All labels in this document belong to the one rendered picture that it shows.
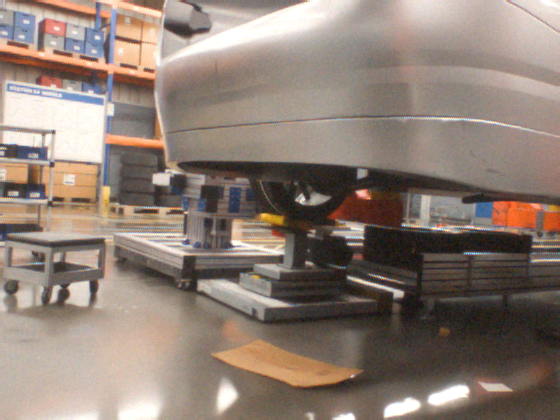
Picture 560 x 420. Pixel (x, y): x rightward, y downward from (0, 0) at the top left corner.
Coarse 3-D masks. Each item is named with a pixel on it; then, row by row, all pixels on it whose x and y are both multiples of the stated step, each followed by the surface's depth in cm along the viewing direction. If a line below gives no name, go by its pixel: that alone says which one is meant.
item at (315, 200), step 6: (282, 186) 326; (300, 186) 357; (306, 192) 359; (312, 192) 365; (306, 198) 359; (312, 198) 358; (318, 198) 354; (324, 198) 349; (330, 198) 346; (300, 204) 334; (306, 204) 346; (312, 204) 344; (318, 204) 342; (324, 204) 343
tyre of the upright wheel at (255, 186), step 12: (252, 180) 333; (276, 192) 324; (264, 204) 340; (276, 204) 327; (288, 204) 329; (336, 204) 348; (288, 216) 337; (300, 216) 334; (312, 216) 339; (324, 216) 344
